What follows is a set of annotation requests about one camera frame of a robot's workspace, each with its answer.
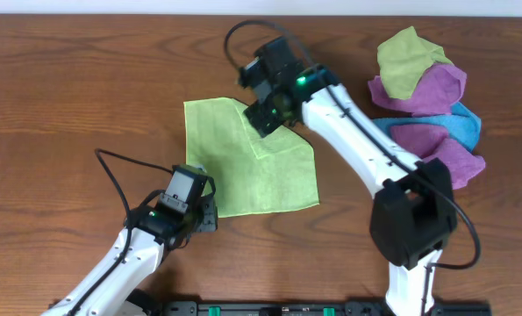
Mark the light green microfiber cloth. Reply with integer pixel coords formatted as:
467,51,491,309
184,97,319,218

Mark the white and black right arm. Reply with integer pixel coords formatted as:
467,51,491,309
239,62,457,315

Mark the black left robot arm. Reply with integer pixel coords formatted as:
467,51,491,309
44,190,218,316

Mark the olive green cloth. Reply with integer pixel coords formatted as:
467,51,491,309
377,26,452,100

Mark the lower purple cloth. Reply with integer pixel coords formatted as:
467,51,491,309
390,124,486,190

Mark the purple cloth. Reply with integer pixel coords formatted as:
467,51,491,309
368,64,468,117
390,124,486,190

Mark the upper purple cloth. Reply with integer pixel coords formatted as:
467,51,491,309
368,64,468,117

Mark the blue cloth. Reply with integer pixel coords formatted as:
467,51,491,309
374,102,482,158

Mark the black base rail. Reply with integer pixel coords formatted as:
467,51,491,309
153,300,492,316

